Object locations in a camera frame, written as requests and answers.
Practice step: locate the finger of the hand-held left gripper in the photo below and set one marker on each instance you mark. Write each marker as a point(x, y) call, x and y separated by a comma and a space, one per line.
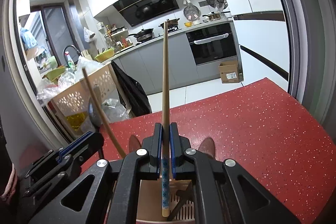
point(89, 146)
point(74, 142)

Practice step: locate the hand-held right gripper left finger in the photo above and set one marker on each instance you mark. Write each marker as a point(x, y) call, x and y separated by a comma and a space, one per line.
point(160, 148)

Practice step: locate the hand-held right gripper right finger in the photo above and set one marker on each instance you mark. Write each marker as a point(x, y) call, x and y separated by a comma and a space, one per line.
point(173, 148)

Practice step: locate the beige plastic utensil holder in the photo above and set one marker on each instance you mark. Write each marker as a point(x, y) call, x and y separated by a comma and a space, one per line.
point(148, 203)

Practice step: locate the blue patterned wooden chopstick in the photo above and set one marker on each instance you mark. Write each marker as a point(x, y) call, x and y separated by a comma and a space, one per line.
point(165, 82)

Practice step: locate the person's left forearm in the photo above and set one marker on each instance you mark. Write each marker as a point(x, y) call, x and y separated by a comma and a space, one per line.
point(10, 182)

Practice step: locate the yellow oil bottle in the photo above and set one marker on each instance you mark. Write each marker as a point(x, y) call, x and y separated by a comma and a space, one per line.
point(76, 121)

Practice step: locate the beige perforated storage cart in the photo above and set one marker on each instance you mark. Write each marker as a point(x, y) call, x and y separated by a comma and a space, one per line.
point(73, 100)

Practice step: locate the clear plastic bag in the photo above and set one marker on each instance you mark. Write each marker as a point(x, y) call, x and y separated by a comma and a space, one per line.
point(114, 109)

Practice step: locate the crumpled clear plastic bags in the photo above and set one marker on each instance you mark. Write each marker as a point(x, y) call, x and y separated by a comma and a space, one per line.
point(50, 90)

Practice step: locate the black garbage bag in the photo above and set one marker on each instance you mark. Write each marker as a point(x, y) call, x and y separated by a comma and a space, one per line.
point(131, 92)

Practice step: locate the green plastic basin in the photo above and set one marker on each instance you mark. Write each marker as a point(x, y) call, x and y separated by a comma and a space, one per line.
point(55, 74)

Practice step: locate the dish soap bottle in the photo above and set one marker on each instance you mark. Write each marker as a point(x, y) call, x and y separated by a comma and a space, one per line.
point(70, 62)

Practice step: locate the green colander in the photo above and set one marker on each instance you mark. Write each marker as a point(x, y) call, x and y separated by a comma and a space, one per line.
point(105, 56)

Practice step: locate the cardboard box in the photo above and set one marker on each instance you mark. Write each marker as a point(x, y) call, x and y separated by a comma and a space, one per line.
point(231, 74)

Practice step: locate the black kitchen faucet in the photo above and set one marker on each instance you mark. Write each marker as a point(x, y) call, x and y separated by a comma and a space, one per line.
point(71, 46)

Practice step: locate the black built-in oven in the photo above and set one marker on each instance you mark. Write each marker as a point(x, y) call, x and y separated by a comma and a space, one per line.
point(212, 53)

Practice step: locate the hanging white plastic bag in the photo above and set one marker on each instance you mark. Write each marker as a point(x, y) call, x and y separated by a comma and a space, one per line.
point(88, 35)

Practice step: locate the spice rack with bottles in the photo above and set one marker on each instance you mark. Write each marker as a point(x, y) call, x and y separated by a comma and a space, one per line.
point(120, 40)

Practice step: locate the blue cloth bag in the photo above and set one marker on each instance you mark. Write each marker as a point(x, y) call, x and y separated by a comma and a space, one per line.
point(27, 39)

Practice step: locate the white towel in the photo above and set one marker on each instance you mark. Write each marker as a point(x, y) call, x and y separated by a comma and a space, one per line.
point(210, 39)

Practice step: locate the black wok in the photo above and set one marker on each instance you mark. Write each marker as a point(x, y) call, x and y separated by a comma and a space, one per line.
point(144, 33)

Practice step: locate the yellow bowl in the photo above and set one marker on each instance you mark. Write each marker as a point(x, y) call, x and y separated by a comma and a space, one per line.
point(188, 24)

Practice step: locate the lidded cooking pot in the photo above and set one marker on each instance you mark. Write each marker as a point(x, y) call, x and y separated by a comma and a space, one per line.
point(173, 22)

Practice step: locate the white bowl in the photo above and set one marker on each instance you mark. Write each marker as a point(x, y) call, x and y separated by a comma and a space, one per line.
point(196, 22)

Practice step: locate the white refrigerator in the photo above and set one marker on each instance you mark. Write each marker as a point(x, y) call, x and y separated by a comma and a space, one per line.
point(257, 40)

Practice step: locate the small steel saucepan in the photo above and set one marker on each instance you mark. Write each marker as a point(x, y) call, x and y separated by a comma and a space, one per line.
point(214, 16)

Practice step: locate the silver round steamer rack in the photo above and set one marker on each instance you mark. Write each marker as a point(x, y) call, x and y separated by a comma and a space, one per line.
point(190, 11)

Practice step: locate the black range hood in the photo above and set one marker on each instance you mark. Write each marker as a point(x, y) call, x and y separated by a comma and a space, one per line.
point(147, 7)

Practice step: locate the wall socket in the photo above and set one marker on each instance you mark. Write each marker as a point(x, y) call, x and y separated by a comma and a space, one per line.
point(202, 3)

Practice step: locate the grey sliding door frame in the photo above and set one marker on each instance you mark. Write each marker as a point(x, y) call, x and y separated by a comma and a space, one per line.
point(296, 43)

